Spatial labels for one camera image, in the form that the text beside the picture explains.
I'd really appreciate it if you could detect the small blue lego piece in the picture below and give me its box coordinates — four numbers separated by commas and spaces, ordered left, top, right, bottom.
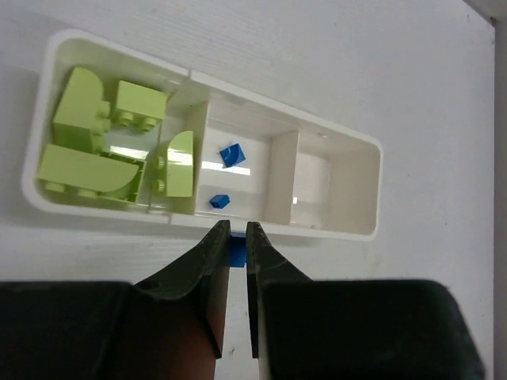
219, 143, 246, 168

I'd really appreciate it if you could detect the large green rectangular lego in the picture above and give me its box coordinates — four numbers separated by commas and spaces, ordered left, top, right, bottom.
52, 66, 111, 154

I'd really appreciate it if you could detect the small green square lego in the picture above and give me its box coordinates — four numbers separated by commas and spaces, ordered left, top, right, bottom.
112, 81, 168, 132

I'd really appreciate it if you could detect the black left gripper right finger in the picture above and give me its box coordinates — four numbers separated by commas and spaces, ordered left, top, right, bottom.
246, 222, 486, 379

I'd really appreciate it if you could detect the white three-compartment tray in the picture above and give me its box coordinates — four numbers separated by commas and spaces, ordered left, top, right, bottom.
19, 29, 384, 243

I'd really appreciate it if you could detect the small blue lego tile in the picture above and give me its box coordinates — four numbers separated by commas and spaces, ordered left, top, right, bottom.
229, 232, 246, 268

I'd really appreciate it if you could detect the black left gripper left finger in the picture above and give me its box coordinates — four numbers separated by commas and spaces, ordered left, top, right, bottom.
1, 220, 231, 379

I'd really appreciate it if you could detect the small blue lego brick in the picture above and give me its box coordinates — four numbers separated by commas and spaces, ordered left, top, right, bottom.
209, 194, 231, 209

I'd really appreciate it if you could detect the green curved lego brick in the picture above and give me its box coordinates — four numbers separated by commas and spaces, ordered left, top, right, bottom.
36, 144, 146, 203

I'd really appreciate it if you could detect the green sloped lego piece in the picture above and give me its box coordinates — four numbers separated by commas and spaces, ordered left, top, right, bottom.
151, 131, 194, 198

